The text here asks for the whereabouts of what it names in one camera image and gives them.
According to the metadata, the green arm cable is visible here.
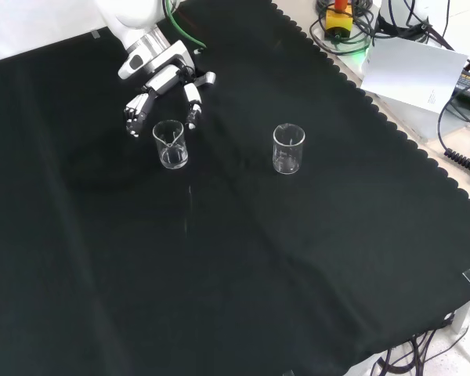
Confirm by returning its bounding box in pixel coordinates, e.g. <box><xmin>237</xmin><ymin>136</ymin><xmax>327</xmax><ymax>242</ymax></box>
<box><xmin>162</xmin><ymin>0</ymin><xmax>208</xmax><ymax>54</ymax></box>

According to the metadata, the clear glass beaker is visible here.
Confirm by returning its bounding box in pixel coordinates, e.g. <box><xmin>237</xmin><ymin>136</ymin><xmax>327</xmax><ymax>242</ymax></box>
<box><xmin>273</xmin><ymin>123</ymin><xmax>306</xmax><ymax>176</ymax></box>
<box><xmin>152</xmin><ymin>119</ymin><xmax>190</xmax><ymax>170</ymax></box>

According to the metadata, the black bench cloth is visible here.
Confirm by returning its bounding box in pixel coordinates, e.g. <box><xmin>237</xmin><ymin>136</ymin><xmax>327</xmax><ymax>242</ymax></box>
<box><xmin>0</xmin><ymin>0</ymin><xmax>470</xmax><ymax>376</ymax></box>

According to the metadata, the pale board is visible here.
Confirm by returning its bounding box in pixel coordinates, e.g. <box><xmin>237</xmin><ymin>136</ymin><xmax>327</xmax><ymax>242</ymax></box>
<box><xmin>360</xmin><ymin>34</ymin><xmax>469</xmax><ymax>115</ymax></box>

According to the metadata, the coiled black cable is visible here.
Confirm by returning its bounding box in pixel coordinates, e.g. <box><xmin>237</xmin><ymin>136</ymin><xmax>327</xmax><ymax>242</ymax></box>
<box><xmin>437</xmin><ymin>93</ymin><xmax>470</xmax><ymax>186</ymax></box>

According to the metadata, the black cable bundle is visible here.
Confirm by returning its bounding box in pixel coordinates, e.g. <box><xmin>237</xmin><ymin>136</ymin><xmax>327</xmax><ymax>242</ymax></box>
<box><xmin>370</xmin><ymin>331</ymin><xmax>457</xmax><ymax>376</ymax></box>

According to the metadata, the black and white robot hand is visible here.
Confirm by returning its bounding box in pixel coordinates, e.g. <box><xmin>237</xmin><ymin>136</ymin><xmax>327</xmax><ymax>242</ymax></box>
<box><xmin>117</xmin><ymin>38</ymin><xmax>217</xmax><ymax>139</ymax></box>

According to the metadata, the white bench bracket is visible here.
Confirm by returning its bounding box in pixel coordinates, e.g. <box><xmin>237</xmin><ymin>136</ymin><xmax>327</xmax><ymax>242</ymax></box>
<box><xmin>452</xmin><ymin>301</ymin><xmax>470</xmax><ymax>334</ymax></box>

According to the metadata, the yellow stop button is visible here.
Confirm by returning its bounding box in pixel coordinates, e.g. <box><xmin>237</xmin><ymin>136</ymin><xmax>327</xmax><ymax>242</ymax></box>
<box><xmin>324</xmin><ymin>0</ymin><xmax>355</xmax><ymax>42</ymax></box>

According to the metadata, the clear glass rod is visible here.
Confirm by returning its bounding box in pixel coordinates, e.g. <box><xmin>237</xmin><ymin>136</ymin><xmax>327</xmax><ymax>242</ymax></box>
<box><xmin>183</xmin><ymin>184</ymin><xmax>193</xmax><ymax>238</ymax></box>

